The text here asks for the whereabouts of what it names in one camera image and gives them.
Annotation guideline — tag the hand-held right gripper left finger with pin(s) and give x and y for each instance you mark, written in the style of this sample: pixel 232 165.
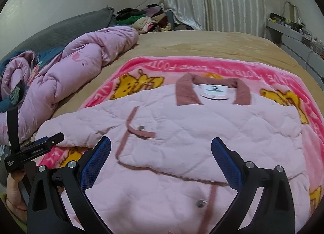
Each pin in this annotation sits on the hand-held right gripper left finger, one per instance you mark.
pixel 97 163

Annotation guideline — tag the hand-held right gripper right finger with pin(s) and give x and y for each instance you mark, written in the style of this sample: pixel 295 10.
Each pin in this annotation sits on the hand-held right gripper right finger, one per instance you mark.
pixel 225 163

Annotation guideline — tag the pink quilted jacket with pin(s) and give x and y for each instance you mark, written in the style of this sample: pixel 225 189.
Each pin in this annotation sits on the pink quilted jacket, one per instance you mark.
pixel 177 132

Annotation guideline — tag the pile of clothes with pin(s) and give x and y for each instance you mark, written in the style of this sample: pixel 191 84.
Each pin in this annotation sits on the pile of clothes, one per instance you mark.
pixel 144 17

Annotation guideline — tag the person's left hand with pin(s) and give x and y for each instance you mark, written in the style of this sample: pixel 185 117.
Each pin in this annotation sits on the person's left hand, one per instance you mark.
pixel 14 193

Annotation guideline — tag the blue patterned cloth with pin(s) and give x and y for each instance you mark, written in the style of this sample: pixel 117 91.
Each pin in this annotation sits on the blue patterned cloth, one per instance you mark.
pixel 15 97

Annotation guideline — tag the pink printed blanket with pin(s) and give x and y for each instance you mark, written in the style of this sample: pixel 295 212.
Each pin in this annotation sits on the pink printed blanket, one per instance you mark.
pixel 121 84

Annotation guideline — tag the pink comforter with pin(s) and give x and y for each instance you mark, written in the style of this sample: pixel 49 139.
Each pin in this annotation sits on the pink comforter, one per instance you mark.
pixel 76 72

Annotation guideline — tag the grey quilted pillow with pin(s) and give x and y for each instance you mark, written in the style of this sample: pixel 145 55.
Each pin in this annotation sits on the grey quilted pillow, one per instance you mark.
pixel 50 31

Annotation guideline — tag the tan bed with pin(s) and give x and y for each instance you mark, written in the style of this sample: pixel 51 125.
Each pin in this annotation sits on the tan bed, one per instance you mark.
pixel 192 43

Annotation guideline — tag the grey desk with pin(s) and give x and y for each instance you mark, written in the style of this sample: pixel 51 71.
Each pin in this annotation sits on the grey desk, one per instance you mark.
pixel 296 41

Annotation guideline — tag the clutter of small desk items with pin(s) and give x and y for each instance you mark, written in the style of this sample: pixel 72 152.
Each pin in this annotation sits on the clutter of small desk items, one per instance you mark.
pixel 298 26

